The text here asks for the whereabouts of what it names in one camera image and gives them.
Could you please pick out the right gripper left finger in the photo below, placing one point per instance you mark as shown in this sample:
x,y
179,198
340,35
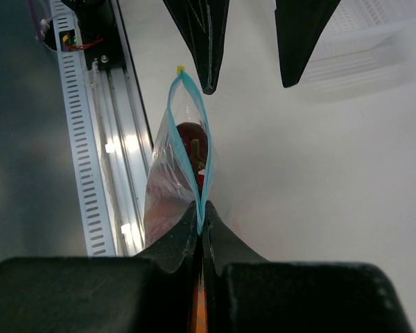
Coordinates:
x,y
153,291

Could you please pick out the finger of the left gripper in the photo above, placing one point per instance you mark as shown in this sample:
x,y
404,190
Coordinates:
x,y
299,25
202,25

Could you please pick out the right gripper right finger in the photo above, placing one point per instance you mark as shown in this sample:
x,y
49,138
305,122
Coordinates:
x,y
248,293

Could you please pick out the dark red fake plum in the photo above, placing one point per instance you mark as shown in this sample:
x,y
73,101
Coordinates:
x,y
190,131

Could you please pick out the clear zip top bag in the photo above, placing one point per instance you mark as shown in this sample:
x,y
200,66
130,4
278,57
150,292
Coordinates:
x,y
177,192

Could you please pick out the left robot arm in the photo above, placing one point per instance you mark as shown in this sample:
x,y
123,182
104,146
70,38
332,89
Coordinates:
x,y
96,17

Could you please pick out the white plastic basket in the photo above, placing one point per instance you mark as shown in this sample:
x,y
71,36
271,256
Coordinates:
x,y
362,50

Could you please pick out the white slotted cable duct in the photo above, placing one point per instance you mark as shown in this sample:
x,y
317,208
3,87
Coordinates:
x,y
89,178

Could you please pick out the aluminium rail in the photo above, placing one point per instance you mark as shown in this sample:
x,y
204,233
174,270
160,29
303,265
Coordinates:
x,y
124,151

